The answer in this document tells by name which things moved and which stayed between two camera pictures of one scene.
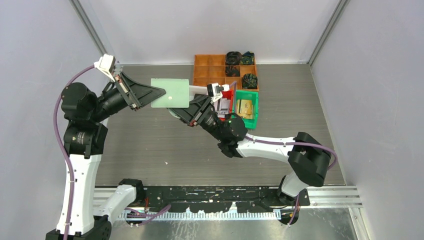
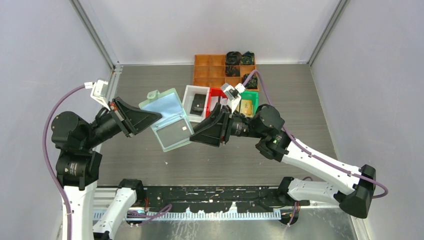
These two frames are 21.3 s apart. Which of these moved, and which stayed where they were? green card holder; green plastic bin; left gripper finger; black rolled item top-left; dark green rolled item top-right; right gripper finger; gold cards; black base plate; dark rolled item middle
Moved: right gripper finger; left gripper finger; green card holder
Stayed: gold cards; dark green rolled item top-right; black rolled item top-left; green plastic bin; dark rolled item middle; black base plate
